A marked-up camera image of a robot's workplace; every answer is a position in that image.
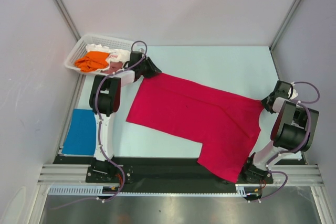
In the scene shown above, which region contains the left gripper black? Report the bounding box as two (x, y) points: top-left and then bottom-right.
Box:
(138, 57), (161, 79)

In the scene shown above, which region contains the red t shirt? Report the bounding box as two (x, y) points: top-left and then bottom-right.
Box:
(127, 73), (264, 183)

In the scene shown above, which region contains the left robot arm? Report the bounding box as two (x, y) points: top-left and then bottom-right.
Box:
(86, 51), (161, 183)

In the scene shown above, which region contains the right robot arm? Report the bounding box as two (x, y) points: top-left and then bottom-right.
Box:
(238, 80), (320, 184)

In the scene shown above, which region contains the maroon t shirt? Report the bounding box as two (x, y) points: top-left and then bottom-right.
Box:
(101, 61), (124, 74)

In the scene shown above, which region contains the white t shirt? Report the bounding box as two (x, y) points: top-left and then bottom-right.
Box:
(86, 44), (130, 72)

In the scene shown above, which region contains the white plastic basket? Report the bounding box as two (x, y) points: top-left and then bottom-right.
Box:
(64, 34), (133, 75)

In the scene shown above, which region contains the orange t shirt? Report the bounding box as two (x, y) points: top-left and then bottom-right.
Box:
(74, 51), (109, 72)

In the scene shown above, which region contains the folded blue t shirt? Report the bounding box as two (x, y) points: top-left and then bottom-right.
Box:
(61, 109), (96, 156)

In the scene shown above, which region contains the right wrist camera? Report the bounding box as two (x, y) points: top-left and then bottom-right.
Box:
(288, 82), (298, 100)

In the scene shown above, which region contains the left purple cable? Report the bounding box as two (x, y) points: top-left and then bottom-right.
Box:
(48, 40), (148, 210)

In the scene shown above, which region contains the left aluminium frame post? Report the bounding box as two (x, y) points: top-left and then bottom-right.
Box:
(52, 0), (81, 41)

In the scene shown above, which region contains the aluminium frame post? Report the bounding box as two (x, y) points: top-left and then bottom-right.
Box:
(269, 0), (318, 51)
(52, 0), (81, 41)

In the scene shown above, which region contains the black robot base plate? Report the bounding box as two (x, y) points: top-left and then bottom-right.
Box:
(52, 155), (308, 193)

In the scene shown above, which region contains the white slotted cable duct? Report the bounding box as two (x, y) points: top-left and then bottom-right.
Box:
(48, 184), (261, 198)

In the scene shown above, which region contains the right aluminium frame post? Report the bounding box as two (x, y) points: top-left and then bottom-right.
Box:
(269, 0), (318, 51)

